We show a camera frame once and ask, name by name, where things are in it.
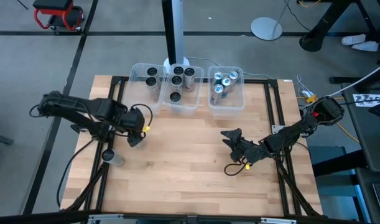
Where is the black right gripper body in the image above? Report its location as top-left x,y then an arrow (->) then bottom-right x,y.
229,139 -> 270,165

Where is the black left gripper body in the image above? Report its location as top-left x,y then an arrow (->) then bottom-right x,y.
114,106 -> 146,135

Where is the clear plastic bin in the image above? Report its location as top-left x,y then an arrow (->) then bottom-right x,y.
207,65 -> 246,118
161,63 -> 206,115
124,63 -> 169,115

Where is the black table clamp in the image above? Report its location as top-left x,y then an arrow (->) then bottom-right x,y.
70,123 -> 96,134

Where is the black desk foot bar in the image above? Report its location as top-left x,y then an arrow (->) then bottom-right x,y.
312,150 -> 368,177

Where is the grey black support column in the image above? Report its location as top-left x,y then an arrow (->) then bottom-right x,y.
160,0 -> 191,70

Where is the grey round floor stand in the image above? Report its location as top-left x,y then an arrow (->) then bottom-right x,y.
250,0 -> 292,41

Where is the black desk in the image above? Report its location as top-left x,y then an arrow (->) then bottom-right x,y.
341,82 -> 380,174

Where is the black desk leg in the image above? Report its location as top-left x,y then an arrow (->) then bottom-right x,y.
299,0 -> 360,52

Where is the black horizontal crossbar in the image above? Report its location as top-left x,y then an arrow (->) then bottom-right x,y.
0,210 -> 380,224

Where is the white paper label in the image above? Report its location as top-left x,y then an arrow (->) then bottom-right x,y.
353,93 -> 380,108

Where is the grey chair leg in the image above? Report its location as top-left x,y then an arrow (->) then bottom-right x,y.
0,131 -> 15,146

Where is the red black rolling stool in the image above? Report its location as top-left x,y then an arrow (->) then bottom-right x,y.
32,0 -> 85,32

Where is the person's white shoe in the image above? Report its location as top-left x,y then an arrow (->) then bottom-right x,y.
351,40 -> 380,52
341,33 -> 368,46

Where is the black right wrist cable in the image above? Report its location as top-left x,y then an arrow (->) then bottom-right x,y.
223,155 -> 251,177

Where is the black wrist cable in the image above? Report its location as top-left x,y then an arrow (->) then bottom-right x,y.
129,103 -> 154,138
223,155 -> 251,177

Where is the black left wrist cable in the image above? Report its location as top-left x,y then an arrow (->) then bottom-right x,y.
129,103 -> 154,138

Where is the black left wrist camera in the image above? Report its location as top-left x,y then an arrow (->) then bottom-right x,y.
126,132 -> 145,148

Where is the black aluminium table frame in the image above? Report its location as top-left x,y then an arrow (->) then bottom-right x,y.
65,76 -> 323,218

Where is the yellow power cord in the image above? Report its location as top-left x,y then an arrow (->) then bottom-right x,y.
297,93 -> 361,144

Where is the black power cable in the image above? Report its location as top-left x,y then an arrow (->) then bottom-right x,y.
55,136 -> 99,208

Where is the thick grey cable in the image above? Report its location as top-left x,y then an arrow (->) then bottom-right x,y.
325,58 -> 380,100

